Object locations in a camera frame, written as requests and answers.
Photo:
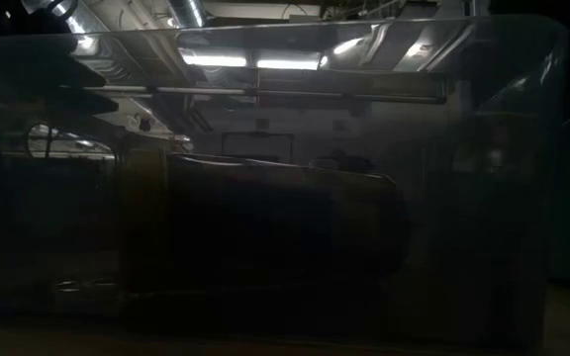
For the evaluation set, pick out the yellow-lid dark spice jar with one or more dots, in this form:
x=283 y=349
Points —
x=265 y=222

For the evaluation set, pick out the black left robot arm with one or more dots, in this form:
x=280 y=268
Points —
x=28 y=64

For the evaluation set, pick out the ceiling light panel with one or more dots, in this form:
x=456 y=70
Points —
x=287 y=63
x=213 y=59

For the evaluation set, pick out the grey horizontal pipe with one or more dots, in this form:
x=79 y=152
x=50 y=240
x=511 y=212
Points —
x=206 y=91

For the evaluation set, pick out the silver ventilation duct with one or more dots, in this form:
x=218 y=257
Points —
x=188 y=12
x=79 y=25

